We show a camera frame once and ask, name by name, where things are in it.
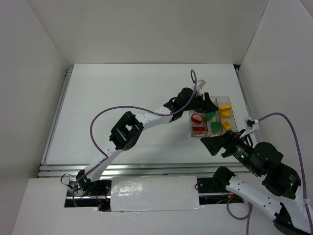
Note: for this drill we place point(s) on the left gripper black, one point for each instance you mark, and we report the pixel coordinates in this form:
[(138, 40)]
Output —
[(203, 103)]

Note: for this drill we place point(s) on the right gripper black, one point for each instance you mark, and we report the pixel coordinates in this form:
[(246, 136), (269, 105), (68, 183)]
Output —
[(226, 144)]

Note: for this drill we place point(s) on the green lego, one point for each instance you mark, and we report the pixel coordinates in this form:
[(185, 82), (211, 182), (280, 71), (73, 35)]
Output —
[(215, 126), (210, 116)]

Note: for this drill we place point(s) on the yellow oval lego piece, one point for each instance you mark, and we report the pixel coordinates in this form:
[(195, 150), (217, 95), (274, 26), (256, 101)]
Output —
[(225, 111)]

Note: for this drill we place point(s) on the red flower lego piece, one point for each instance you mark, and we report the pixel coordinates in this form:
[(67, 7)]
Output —
[(196, 118)]

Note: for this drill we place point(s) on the red lego brick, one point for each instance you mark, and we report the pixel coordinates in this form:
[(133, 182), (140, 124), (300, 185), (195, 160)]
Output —
[(199, 128)]

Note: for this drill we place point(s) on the yellow lego brick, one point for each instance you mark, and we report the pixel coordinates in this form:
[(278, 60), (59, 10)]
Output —
[(226, 125)]

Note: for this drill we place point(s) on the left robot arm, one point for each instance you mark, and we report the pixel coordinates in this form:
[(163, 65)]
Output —
[(126, 132)]

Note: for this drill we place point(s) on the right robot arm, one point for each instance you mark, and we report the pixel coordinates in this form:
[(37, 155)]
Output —
[(290, 212)]

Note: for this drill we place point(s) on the middle clear container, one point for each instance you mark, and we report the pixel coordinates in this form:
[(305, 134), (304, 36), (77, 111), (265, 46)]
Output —
[(209, 130)]

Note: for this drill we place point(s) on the right clear container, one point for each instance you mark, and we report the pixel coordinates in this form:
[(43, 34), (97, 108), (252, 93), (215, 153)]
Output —
[(226, 119)]

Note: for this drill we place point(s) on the white foil cover plate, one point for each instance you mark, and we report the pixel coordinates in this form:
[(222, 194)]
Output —
[(157, 193)]

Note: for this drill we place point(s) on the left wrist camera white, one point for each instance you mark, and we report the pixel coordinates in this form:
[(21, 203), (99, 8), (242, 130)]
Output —
[(200, 84)]

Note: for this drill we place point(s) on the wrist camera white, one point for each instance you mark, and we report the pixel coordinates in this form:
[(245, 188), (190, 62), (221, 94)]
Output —
[(200, 84), (251, 126)]

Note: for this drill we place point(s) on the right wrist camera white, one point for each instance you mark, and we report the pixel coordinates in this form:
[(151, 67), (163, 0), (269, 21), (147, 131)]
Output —
[(251, 126)]

